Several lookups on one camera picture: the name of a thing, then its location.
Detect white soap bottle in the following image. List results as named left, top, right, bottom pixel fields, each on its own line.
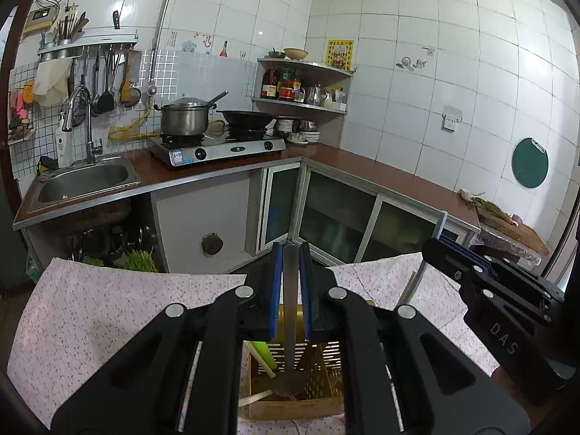
left=55, top=112, right=74, bottom=168

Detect white hanging cloth bag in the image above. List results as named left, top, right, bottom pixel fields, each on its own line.
left=34, top=60, right=69, bottom=107

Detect yellow wall poster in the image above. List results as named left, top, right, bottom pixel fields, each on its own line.
left=327, top=39, right=354, bottom=72

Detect yellow hose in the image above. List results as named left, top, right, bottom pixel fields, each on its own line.
left=108, top=109, right=152, bottom=142

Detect green plastic utensil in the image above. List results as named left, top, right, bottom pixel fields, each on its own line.
left=245, top=341, right=277, bottom=379

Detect black spatula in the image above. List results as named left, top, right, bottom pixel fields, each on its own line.
left=97, top=50, right=116, bottom=112

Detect red sauce jar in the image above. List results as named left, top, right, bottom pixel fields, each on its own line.
left=278, top=69, right=302, bottom=101

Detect green vegetables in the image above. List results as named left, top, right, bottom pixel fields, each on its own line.
left=124, top=249, right=159, bottom=273

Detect yellow plastic utensil basket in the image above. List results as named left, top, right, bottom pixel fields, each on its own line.
left=238, top=301, right=377, bottom=421

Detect steel sink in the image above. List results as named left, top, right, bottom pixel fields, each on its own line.
left=34, top=158, right=141, bottom=207

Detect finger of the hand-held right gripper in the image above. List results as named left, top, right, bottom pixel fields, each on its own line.
left=423, top=238, right=551, bottom=327
left=440, top=234, right=565, bottom=309

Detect metal wall utensil rack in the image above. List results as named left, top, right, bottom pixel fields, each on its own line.
left=37, top=27, right=139, bottom=57

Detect steel gas stove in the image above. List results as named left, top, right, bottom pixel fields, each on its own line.
left=149, top=132, right=287, bottom=172

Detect black wok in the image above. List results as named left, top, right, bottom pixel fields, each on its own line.
left=216, top=109, right=276, bottom=131

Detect wooden cutting board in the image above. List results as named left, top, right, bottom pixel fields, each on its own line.
left=473, top=199, right=550, bottom=257

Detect pink floral tablecloth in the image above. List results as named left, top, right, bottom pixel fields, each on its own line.
left=7, top=250, right=504, bottom=435

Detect steel cooking pot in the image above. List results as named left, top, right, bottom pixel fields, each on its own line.
left=154, top=91, right=228, bottom=137

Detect green round cutting board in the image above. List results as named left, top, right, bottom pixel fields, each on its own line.
left=511, top=137, right=550, bottom=190

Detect wall mounted display device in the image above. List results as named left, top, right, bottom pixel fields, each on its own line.
left=24, top=7, right=62, bottom=34

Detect wire wall basket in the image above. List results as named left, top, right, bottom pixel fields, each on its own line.
left=9, top=79, right=37, bottom=143

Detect steel faucet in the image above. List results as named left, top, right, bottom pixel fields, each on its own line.
left=61, top=86, right=104, bottom=165

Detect brown kitchen counter cabinet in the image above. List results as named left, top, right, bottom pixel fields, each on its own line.
left=13, top=142, right=481, bottom=277

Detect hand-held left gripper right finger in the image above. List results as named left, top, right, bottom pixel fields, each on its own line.
left=297, top=241, right=531, bottom=435

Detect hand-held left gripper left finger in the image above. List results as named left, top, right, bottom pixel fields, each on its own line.
left=50, top=241, right=284, bottom=435

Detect grey corner shelf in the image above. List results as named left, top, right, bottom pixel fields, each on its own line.
left=251, top=57, right=354, bottom=115

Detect dark sauce bottle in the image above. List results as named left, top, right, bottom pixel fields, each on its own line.
left=261, top=69, right=278, bottom=99

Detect white wall socket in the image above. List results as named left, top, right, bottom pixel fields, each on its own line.
left=442, top=105, right=464, bottom=132

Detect metal spoon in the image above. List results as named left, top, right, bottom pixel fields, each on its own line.
left=269, top=242, right=308, bottom=397

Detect chopstick holder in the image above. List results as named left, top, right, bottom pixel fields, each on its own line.
left=54, top=11, right=89, bottom=46

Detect wooden spatula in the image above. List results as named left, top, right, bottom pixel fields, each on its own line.
left=119, top=50, right=134, bottom=103

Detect stack of bowls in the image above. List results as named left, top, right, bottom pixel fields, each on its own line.
left=274, top=118, right=320, bottom=145

